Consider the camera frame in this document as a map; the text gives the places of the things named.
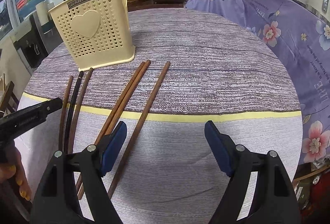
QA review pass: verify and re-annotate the dark wooden counter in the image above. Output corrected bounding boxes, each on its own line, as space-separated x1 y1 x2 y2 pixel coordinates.
127 0 184 12

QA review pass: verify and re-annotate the water dispenser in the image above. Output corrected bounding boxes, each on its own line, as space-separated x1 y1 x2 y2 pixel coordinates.
12 11 63 75

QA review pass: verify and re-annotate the purple floral cloth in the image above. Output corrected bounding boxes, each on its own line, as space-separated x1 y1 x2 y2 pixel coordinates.
186 0 329 163

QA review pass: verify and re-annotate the left hand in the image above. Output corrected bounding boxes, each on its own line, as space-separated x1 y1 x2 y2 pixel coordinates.
0 148 32 201

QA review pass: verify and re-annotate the cream plastic utensil holder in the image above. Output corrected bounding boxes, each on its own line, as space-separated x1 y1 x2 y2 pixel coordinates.
49 0 135 71

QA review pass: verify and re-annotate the purple striped tablecloth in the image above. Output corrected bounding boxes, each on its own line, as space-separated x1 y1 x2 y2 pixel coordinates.
14 8 304 224

